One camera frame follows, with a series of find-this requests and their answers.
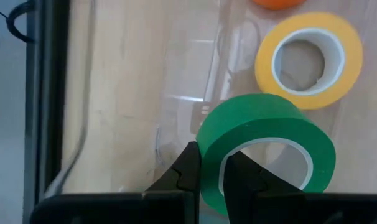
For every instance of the clear plastic bin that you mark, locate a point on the clear plastic bin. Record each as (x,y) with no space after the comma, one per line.
(201,118)

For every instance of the green tape roll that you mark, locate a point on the green tape roll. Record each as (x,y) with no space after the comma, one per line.
(254,115)

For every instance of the orange tape roll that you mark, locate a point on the orange tape roll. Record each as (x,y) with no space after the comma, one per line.
(278,3)

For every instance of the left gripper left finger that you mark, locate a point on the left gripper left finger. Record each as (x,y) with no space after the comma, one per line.
(179,199)

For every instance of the yellow tape roll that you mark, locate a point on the yellow tape roll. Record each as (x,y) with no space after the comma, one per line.
(263,71)

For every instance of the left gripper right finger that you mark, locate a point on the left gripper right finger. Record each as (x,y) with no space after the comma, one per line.
(254,199)

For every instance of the black aluminium frame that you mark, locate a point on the black aluminium frame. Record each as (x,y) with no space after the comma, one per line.
(48,93)

